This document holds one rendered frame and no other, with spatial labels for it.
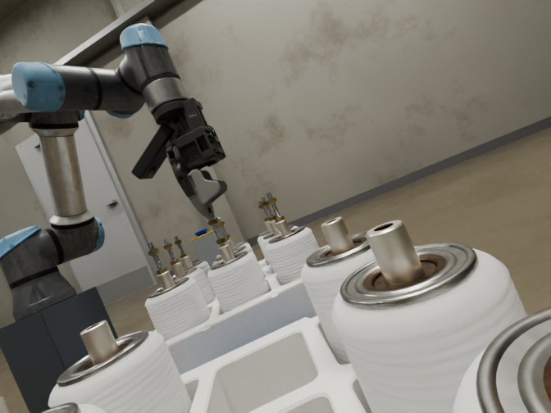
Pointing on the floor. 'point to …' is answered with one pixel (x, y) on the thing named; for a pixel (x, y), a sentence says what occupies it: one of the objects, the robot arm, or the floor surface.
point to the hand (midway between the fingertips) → (205, 214)
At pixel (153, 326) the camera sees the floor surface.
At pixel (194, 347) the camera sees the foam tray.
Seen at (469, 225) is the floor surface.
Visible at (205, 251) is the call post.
